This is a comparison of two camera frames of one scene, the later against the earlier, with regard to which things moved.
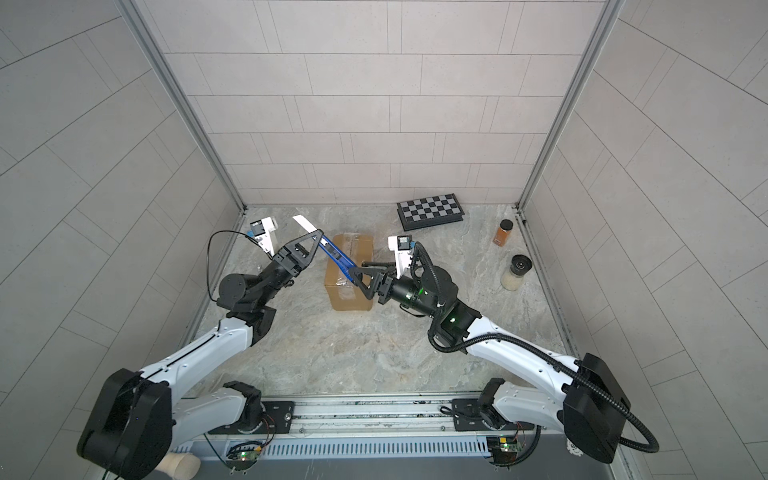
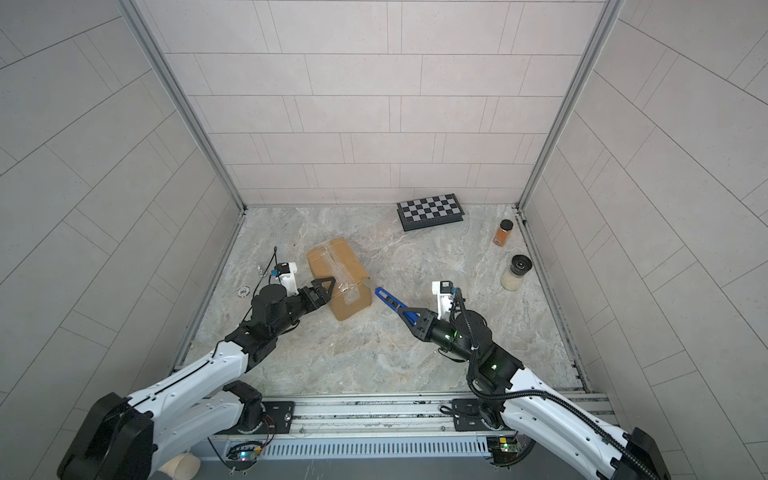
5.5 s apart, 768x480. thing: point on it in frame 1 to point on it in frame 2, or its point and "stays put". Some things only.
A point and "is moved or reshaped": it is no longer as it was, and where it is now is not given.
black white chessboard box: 429,212 stays put
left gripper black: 289,264 to 318,294
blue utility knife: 330,247 is moved or reshaped
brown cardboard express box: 344,295 is moved or reshaped
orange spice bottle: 501,235 stays put
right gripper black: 371,275 to 424,328
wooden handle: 180,465 stays put
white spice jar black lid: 513,279 stays put
